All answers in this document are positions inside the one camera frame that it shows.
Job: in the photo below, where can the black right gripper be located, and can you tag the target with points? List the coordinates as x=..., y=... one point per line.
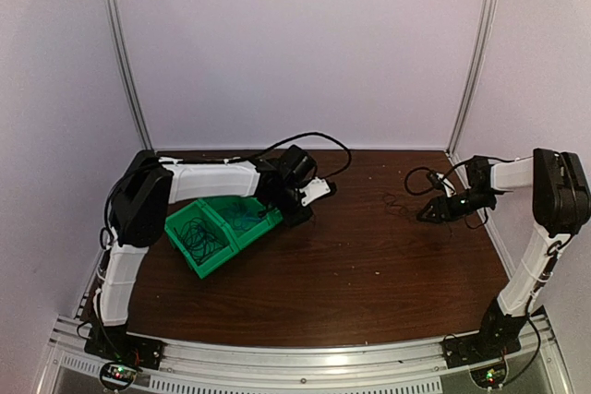
x=437, y=202

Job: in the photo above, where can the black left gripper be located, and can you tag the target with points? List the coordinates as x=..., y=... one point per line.
x=292, y=220

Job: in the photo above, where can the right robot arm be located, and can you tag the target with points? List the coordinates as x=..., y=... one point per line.
x=560, y=204

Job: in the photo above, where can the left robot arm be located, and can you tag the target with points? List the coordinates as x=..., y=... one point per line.
x=136, y=209

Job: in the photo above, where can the middle green plastic bin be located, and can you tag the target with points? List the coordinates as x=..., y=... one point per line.
x=243, y=219

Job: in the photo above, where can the green plastic bin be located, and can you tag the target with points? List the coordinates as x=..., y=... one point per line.
x=243, y=219
x=193, y=232

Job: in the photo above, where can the left green plastic bin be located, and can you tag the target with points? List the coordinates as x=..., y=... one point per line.
x=193, y=232

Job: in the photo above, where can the right circuit board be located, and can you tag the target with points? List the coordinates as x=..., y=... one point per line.
x=489, y=376

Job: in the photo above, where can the circuit board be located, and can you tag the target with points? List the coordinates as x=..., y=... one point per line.
x=117, y=376
x=489, y=376

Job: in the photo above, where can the left circuit board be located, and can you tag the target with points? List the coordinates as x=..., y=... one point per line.
x=117, y=376

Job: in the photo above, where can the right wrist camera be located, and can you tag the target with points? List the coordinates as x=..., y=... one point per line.
x=441, y=183

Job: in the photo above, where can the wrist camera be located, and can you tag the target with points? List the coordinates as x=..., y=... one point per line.
x=315, y=189
x=441, y=183

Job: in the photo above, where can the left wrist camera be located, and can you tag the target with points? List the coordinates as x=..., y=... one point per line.
x=315, y=189

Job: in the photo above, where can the right aluminium frame post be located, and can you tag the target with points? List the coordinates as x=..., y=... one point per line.
x=483, y=30

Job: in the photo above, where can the aluminium frame post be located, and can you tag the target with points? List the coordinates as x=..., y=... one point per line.
x=483, y=30
x=125, y=71

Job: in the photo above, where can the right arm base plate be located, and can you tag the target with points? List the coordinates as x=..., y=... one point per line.
x=465, y=350

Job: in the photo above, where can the front aluminium rail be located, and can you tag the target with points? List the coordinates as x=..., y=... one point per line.
x=415, y=366

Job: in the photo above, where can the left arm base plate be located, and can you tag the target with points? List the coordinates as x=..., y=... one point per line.
x=115, y=344

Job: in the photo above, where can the left aluminium frame post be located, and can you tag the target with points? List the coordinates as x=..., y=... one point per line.
x=125, y=71

